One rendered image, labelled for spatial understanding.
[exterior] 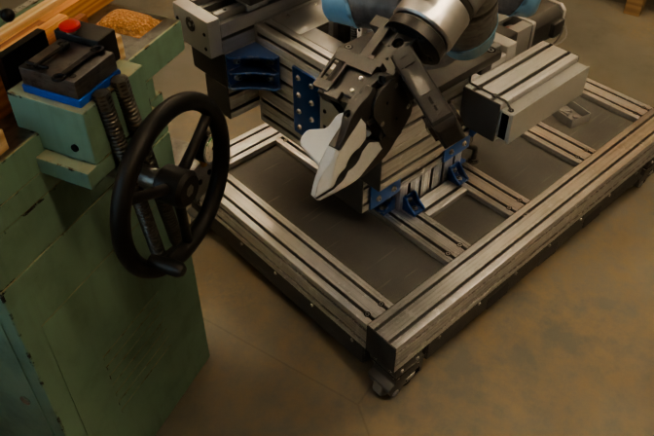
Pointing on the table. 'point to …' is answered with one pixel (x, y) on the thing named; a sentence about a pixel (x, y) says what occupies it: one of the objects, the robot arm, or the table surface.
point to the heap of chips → (128, 22)
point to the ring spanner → (77, 63)
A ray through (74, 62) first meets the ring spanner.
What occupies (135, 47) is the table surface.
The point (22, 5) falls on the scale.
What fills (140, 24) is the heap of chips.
